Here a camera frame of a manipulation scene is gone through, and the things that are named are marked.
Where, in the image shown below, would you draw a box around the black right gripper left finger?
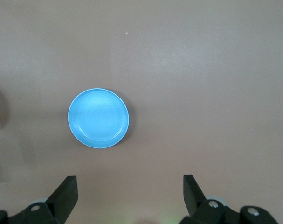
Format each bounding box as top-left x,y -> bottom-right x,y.
9,175 -> 79,224

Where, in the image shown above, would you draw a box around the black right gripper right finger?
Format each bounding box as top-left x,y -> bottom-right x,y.
178,174 -> 240,224

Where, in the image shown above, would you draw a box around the blue round plate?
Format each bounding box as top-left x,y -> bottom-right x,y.
68,88 -> 131,149

